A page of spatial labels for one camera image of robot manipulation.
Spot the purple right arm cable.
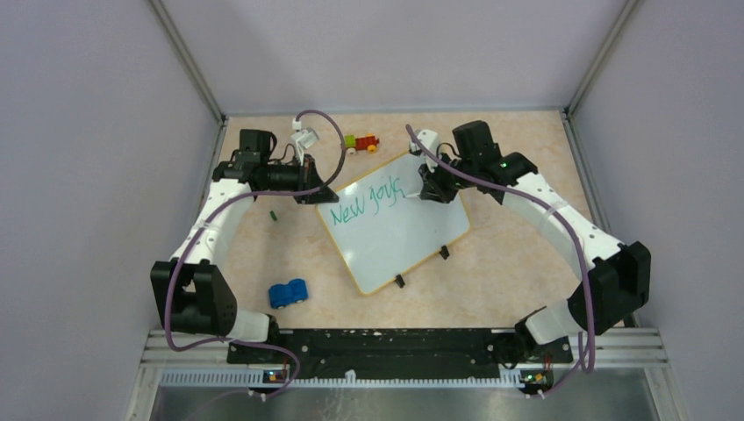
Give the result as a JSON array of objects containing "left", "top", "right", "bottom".
[{"left": 404, "top": 124, "right": 597, "bottom": 400}]

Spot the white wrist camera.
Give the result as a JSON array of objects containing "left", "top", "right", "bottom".
[
  {"left": 291, "top": 118, "right": 319, "bottom": 164},
  {"left": 409, "top": 129, "right": 440, "bottom": 173}
]

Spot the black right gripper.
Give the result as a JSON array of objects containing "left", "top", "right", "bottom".
[{"left": 418, "top": 150, "right": 476, "bottom": 205}]

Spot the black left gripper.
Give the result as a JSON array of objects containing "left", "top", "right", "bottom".
[{"left": 261, "top": 153, "right": 339, "bottom": 204}]

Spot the blue toy car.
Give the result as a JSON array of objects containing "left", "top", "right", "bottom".
[{"left": 268, "top": 278, "right": 309, "bottom": 310}]

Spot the red toy train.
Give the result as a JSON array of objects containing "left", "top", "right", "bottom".
[{"left": 344, "top": 134, "right": 380, "bottom": 155}]

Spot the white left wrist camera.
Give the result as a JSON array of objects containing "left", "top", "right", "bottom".
[{"left": 291, "top": 118, "right": 319, "bottom": 164}]

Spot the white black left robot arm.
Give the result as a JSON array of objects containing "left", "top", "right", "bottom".
[{"left": 150, "top": 128, "right": 339, "bottom": 363}]

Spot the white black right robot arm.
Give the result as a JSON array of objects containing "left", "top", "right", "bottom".
[{"left": 406, "top": 120, "right": 652, "bottom": 361}]

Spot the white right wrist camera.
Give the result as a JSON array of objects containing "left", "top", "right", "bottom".
[{"left": 409, "top": 129, "right": 440, "bottom": 173}]

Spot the aluminium frame rail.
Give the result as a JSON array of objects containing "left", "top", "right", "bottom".
[{"left": 127, "top": 327, "right": 689, "bottom": 420}]

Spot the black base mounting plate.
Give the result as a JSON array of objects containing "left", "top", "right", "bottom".
[{"left": 226, "top": 328, "right": 574, "bottom": 380}]

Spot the yellow-framed whiteboard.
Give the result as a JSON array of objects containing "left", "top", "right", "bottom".
[{"left": 316, "top": 153, "right": 470, "bottom": 296}]

